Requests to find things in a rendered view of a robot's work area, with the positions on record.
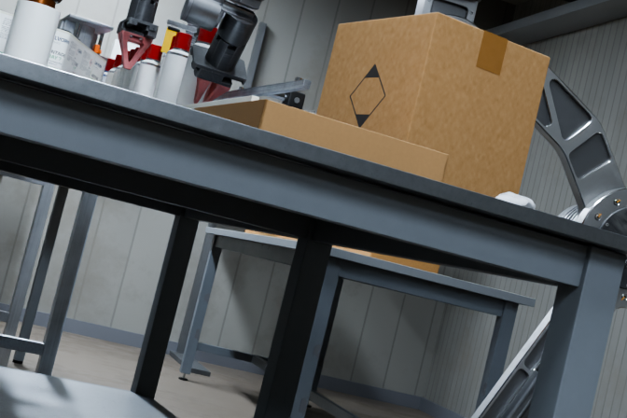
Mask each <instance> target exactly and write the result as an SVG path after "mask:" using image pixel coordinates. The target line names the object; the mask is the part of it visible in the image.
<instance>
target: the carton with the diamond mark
mask: <svg viewBox="0 0 627 418"><path fill-rule="evenodd" d="M549 63H550V57H548V56H545V55H543V54H541V53H538V52H536V51H533V50H531V49H528V48H525V47H523V46H520V45H518V44H515V43H513V42H510V41H509V40H508V39H506V38H504V37H502V36H499V35H495V34H493V33H490V32H488V31H485V30H481V29H479V28H476V27H474V26H471V25H469V24H466V23H464V22H462V21H459V20H456V19H454V18H451V17H449V16H446V15H444V14H441V13H439V12H434V13H426V14H418V15H410V16H403V17H394V18H387V19H378V20H371V21H356V22H348V23H341V24H339V26H338V30H337V33H336V37H335V41H334V45H333V49H332V52H331V56H330V60H329V64H328V68H327V74H326V78H325V82H324V86H323V89H322V93H321V97H320V101H319V105H318V108H317V112H316V115H319V116H322V117H326V118H331V119H334V120H337V121H340V122H343V123H347V124H350V125H353V126H356V127H359V128H362V129H365V130H369V131H372V132H376V133H380V134H383V135H386V136H390V137H393V138H396V139H398V140H402V141H405V142H408V143H412V144H415V145H417V146H423V147H426V148H429V149H433V150H436V151H438V152H441V153H445V154H448V155H450V156H449V159H448V163H447V167H446V171H445V175H444V179H443V183H446V184H449V185H452V186H456V187H459V188H464V189H468V190H471V191H474V192H478V193H480V194H484V195H487V196H490V197H494V198H495V197H496V196H498V195H499V194H501V193H506V192H513V193H515V194H517V195H519V191H520V187H521V182H522V179H523V172H524V167H525V163H526V160H527V155H528V151H529V147H530V144H531V139H532V135H533V131H534V128H535V123H536V116H537V111H538V108H539V104H540V100H541V95H542V91H543V88H544V83H545V79H546V75H547V72H548V67H549Z"/></svg>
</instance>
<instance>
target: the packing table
mask: <svg viewBox="0 0 627 418"><path fill-rule="evenodd" d="M205 232H207V233H211V234H214V237H213V241H212V243H211V247H210V251H209V255H208V259H207V262H206V266H205V270H204V274H203V278H202V284H201V288H200V292H199V296H198V299H197V303H196V307H195V311H194V315H193V317H192V321H191V325H190V329H189V333H188V339H187V343H186V347H185V351H184V354H183V358H182V362H181V366H180V370H179V371H180V372H181V373H183V377H178V379H179V380H183V381H187V380H188V379H187V378H185V375H186V374H190V372H191V368H192V365H193V361H194V357H195V354H196V350H197V351H201V352H205V353H209V354H214V355H222V356H225V357H230V358H234V359H239V360H242V361H247V362H251V363H253V364H254V365H256V366H257V367H259V368H261V369H263V370H264V371H265V369H266V366H267V362H268V357H264V356H259V355H251V354H248V353H244V352H239V351H235V350H231V349H227V348H222V347H218V346H214V345H210V344H206V343H201V342H199V338H200V335H201V331H202V324H203V320H204V317H205V313H206V309H207V305H208V301H209V298H210V294H211V290H212V286H213V282H214V279H215V275H216V268H217V265H218V261H219V258H220V254H221V250H222V248H223V249H227V250H230V251H234V252H238V253H242V254H246V255H249V256H253V257H257V258H264V259H267V260H271V261H275V262H279V263H283V264H286V265H290V266H291V264H292V260H293V257H294V253H295V249H296V245H297V241H294V240H288V239H282V238H276V237H270V236H264V235H257V234H252V233H246V232H239V231H234V230H223V229H217V228H210V227H206V229H205ZM343 279H347V280H351V281H355V282H358V283H362V284H366V285H371V286H377V287H381V288H385V289H389V290H393V291H396V292H401V293H405V294H409V295H413V296H416V297H420V298H424V299H428V300H435V301H439V302H443V303H447V304H451V305H454V306H458V307H462V308H467V309H470V310H474V311H478V312H482V313H486V314H492V315H497V317H496V320H495V328H494V332H493V336H492V340H491V344H490V348H489V352H488V356H487V360H486V364H485V369H484V373H483V376H482V380H481V388H480V392H479V396H478V400H477V404H476V408H475V411H476V410H477V409H478V407H479V406H480V405H481V403H482V402H483V400H485V398H486V397H487V396H488V394H489V393H490V392H491V390H492V389H493V387H494V386H495V384H496V383H497V382H498V380H499V379H500V378H501V376H502V375H503V370H504V367H505V363H506V358H507V354H508V350H509V343H510V339H511V334H512V330H513V327H514V323H515V318H516V314H517V311H518V306H519V304H521V305H526V306H530V307H535V303H536V299H533V298H529V297H526V296H522V295H518V294H514V293H510V292H507V291H503V290H500V289H496V288H492V287H489V286H482V285H478V284H474V283H470V282H467V281H463V280H459V279H455V278H452V277H449V276H445V275H441V274H437V273H433V272H427V271H423V270H419V269H415V268H412V267H408V266H404V265H400V264H397V263H394V262H390V261H386V260H382V259H378V258H372V257H368V256H364V255H360V254H357V253H353V252H349V251H346V250H342V249H339V248H335V247H332V248H331V252H330V256H329V260H328V264H327V270H326V274H325V279H324V283H323V286H322V290H321V294H320V298H319V301H318V305H317V309H316V313H315V317H314V321H313V328H312V332H311V336H310V339H309V343H308V347H307V351H306V355H305V358H304V362H303V366H302V370H301V374H300V381H299V385H298V389H297V393H296V396H295V400H294V404H293V408H292V412H291V415H290V418H304V417H305V413H306V409H307V407H308V408H311V407H312V406H311V405H309V400H310V401H312V402H313V403H314V404H316V405H317V406H319V407H320V408H322V409H323V410H325V411H327V412H328V413H330V414H332V415H333V416H335V417H336V418H359V417H357V416H356V415H354V414H352V413H351V412H349V411H348V410H346V409H345V408H343V407H341V406H340V405H338V404H336V403H335V402H333V401H331V400H330V399H328V398H326V397H324V396H323V395H321V394H319V393H318V392H316V390H317V386H318V383H319V379H320V375H321V371H322V368H323V364H324V359H325V355H326V351H327V345H328V341H329V337H330V333H331V330H332V326H333V321H334V317H335V313H336V310H337V306H338V302H339V298H340V294H341V288H342V283H343Z"/></svg>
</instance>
